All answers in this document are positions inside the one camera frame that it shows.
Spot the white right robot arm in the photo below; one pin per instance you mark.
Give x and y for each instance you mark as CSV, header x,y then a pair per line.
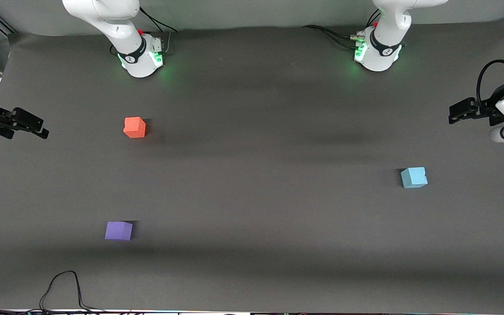
x,y
134,52

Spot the aluminium frame rail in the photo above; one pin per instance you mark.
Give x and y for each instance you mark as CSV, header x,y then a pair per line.
x,y
2,22

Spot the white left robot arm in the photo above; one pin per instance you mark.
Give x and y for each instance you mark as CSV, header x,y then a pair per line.
x,y
381,52

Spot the dark grey table mat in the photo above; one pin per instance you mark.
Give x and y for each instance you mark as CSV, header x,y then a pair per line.
x,y
252,210

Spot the purple foam block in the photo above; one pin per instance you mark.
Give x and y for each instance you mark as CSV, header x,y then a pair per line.
x,y
118,231

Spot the orange foam block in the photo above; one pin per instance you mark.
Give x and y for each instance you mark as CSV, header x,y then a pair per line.
x,y
134,127

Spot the light blue foam block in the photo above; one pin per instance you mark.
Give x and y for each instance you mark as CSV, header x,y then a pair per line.
x,y
414,177

